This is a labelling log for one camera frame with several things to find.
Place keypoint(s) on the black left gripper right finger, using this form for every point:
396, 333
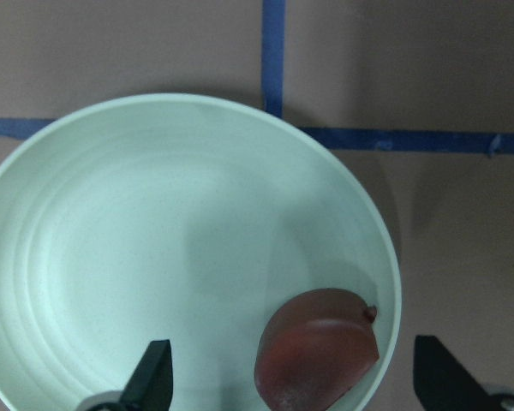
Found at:
441, 382

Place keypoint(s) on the light green plate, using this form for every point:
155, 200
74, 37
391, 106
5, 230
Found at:
179, 217

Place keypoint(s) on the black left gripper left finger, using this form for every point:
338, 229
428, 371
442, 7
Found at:
151, 385

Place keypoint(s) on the brown bun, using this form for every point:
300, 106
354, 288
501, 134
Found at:
316, 347

